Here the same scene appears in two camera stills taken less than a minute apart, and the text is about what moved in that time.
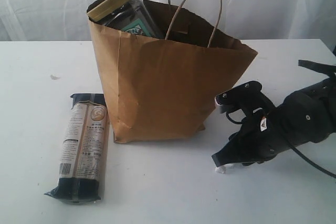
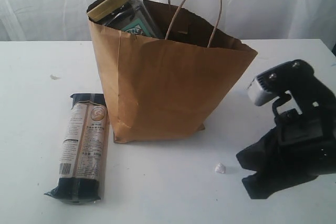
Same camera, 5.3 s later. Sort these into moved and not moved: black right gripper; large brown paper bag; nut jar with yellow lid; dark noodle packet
Moved: black right gripper
Not moved: nut jar with yellow lid; dark noodle packet; large brown paper bag
